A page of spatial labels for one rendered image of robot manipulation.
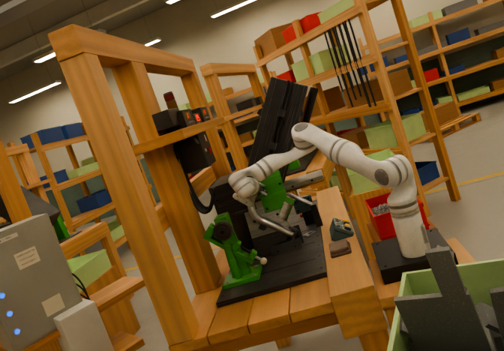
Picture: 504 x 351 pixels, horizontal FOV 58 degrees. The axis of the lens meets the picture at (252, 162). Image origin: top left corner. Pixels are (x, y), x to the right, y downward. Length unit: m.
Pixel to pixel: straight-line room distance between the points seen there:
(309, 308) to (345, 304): 0.11
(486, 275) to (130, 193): 1.03
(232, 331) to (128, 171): 0.61
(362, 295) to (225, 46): 10.23
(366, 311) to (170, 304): 0.62
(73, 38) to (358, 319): 1.22
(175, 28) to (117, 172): 10.50
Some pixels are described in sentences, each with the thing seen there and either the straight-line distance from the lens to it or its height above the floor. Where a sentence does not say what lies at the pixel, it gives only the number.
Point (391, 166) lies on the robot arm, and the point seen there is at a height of 1.21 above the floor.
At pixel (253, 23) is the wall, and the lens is 11.27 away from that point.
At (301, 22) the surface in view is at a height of 2.25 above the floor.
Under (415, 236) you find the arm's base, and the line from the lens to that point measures 1.57.
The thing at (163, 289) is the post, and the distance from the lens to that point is 1.55.
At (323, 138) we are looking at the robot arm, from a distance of 1.68.
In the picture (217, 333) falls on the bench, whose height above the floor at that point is 0.88.
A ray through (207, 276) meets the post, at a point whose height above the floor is 0.94.
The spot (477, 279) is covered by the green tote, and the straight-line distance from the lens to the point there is 1.35.
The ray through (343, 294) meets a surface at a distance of 1.49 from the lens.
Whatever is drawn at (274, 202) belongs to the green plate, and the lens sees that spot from 2.03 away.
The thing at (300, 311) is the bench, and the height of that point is 0.88.
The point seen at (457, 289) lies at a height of 1.06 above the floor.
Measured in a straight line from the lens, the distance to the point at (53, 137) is 7.30.
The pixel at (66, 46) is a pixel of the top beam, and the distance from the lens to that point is 1.53.
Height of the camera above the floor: 1.52
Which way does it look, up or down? 6 degrees down
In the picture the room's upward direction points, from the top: 19 degrees counter-clockwise
